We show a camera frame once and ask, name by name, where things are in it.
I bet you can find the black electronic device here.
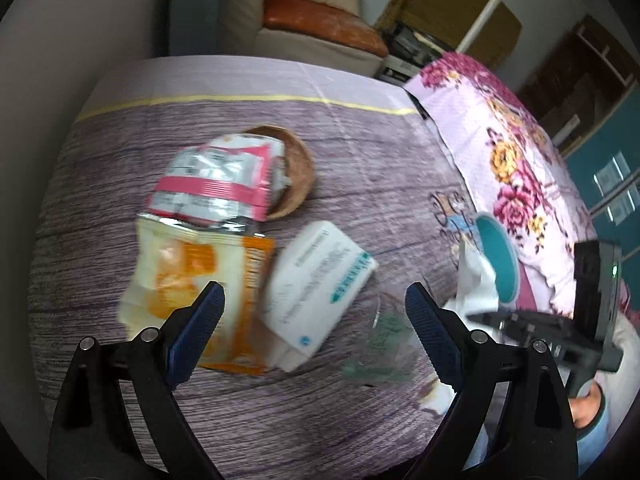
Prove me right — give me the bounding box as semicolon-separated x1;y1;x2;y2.
375;20;446;86

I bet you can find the white pole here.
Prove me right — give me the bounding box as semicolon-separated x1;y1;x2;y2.
455;0;502;56

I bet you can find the teal door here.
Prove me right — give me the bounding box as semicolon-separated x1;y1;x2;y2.
562;105;640;271

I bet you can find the clear plastic wrapper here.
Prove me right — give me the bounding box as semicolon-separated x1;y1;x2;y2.
340;295;426;386

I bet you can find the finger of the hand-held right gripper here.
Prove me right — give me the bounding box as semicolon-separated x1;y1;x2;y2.
465;309;576;351

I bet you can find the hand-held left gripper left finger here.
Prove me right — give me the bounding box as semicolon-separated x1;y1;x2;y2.
47;281;226;480

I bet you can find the pink cloth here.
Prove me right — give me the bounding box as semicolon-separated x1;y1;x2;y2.
515;260;576;318

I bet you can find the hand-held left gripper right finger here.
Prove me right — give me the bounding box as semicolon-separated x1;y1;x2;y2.
404;282;578;480

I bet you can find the grey blue curtain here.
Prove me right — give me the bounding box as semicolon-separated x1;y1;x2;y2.
167;0;226;56

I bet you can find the person's right hand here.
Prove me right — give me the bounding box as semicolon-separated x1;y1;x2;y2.
570;387;608;428

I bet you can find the person's right forearm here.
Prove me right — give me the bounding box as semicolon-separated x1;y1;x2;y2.
575;395;613;480

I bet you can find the silver pink snack packet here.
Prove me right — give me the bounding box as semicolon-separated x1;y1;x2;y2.
147;134;293;233

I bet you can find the dark wooden cabinet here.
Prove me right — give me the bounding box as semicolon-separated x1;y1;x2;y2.
515;12;640;156

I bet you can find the grey printed tablecloth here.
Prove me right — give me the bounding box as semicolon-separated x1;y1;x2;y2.
27;55;501;480

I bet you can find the orange yellow snack packet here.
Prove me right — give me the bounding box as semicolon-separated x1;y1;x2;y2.
117;212;278;377

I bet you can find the white tissue paper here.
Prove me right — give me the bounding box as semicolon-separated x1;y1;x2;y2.
445;237;501;321

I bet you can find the teal trash bin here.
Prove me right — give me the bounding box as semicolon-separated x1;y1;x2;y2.
472;212;521;306

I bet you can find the beige sofa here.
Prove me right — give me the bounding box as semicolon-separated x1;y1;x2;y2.
220;0;388;78

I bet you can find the pink floral blanket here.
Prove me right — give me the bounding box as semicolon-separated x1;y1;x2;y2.
404;51;631;331

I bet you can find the brown board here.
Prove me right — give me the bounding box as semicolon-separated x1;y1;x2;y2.
400;0;523;68

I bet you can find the white medicine box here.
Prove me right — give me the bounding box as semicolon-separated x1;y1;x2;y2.
260;220;378;373

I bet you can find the orange seat cushion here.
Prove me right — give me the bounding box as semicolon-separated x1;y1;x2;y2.
262;0;390;58

